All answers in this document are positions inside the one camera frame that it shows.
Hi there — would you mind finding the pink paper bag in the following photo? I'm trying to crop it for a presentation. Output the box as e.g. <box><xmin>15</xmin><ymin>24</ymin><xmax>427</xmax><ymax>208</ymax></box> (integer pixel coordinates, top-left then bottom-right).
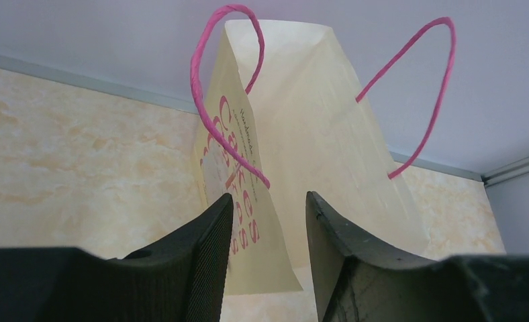
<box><xmin>190</xmin><ymin>4</ymin><xmax>430</xmax><ymax>295</ymax></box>

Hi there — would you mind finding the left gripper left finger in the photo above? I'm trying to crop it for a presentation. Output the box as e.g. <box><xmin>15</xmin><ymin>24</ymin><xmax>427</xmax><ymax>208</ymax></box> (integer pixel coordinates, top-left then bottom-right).
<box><xmin>0</xmin><ymin>193</ymin><xmax>234</xmax><ymax>321</ymax></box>

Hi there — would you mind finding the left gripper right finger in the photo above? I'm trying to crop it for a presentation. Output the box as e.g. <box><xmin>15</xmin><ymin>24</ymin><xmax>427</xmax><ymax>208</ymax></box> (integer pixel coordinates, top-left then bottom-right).
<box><xmin>305</xmin><ymin>191</ymin><xmax>529</xmax><ymax>321</ymax></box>

